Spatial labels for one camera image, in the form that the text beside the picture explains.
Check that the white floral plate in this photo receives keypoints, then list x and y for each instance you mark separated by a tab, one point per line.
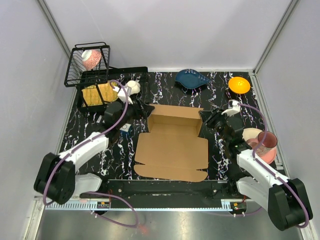
250	133

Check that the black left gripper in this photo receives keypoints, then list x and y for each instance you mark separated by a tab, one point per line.
141	110

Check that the silver blue toothpaste tube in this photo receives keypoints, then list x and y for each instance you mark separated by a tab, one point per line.
99	119

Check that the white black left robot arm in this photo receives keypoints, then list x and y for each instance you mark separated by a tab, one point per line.
57	177

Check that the blue white small carton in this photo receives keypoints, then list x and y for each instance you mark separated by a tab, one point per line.
126	129

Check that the black wire dish rack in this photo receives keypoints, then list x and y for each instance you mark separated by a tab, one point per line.
78	77

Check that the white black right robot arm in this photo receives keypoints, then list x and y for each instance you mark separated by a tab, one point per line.
285	200

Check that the brown cardboard box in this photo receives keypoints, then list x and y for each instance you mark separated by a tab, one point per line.
172	149

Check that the woven bamboo tray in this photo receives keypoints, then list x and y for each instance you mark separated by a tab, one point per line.
108	94

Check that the white flower-shaped cup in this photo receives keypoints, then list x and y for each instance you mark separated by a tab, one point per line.
134	87

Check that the aluminium front rail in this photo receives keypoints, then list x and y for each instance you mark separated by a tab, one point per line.
109	202

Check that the orange round bowl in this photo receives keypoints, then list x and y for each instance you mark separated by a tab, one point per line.
239	85

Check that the pink patterned ceramic bowl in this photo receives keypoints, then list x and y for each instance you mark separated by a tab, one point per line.
91	58

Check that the dark blue leaf dish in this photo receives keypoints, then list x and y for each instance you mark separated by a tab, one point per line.
191	79

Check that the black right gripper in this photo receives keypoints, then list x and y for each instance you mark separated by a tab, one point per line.
210	117

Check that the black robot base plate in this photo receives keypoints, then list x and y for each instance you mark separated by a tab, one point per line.
214	189

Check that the dark red cup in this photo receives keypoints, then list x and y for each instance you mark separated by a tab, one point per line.
269	142

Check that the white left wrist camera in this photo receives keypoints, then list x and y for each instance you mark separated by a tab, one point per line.
123	93

